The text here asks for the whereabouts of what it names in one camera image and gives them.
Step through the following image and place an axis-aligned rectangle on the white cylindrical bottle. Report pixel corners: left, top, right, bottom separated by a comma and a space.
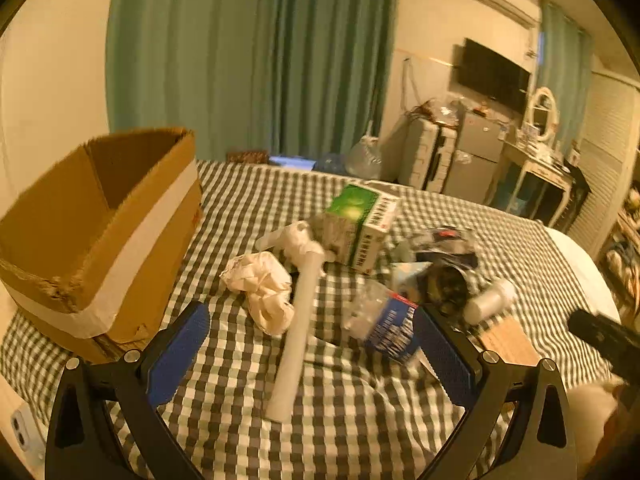
462, 278, 516, 326

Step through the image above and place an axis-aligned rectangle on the brown cardboard box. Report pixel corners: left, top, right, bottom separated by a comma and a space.
1, 128, 202, 363

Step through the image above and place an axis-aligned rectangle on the crumpled white paper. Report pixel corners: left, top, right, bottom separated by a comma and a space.
220, 252, 294, 337

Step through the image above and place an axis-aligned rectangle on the white dressing table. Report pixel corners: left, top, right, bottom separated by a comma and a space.
484, 141, 574, 228

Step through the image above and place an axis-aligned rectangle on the floral black tissue pack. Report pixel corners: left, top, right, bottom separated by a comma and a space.
392, 226, 478, 269

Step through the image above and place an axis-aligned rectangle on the crushed clear plastic bottle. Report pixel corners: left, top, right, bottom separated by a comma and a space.
343, 280, 419, 364

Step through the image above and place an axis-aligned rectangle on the crumpled white tissue wad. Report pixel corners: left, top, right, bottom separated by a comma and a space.
255, 220, 335, 268

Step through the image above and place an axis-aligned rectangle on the oval white vanity mirror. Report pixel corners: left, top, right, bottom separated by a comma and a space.
521, 87, 560, 145

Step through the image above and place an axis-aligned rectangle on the grey mini fridge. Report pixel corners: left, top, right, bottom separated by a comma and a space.
442, 112, 504, 204

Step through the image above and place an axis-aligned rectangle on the brown patterned stool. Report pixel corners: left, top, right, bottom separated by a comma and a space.
226, 150, 270, 165

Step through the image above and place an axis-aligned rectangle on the white hard suitcase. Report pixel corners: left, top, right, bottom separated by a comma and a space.
397, 118, 457, 193

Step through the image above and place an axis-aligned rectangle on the green white 666 box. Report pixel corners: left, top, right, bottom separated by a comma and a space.
320, 183, 401, 274

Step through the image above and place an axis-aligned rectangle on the green curtain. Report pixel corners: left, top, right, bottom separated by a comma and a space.
105, 0, 397, 160
537, 0, 593, 156

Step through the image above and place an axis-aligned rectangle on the large clear water jug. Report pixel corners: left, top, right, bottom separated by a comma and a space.
345, 136, 382, 180

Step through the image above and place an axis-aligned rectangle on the white wall socket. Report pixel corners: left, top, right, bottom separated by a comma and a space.
10, 403, 46, 467

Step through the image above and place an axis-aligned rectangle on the black wall television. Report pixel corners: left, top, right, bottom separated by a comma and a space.
457, 38, 530, 114

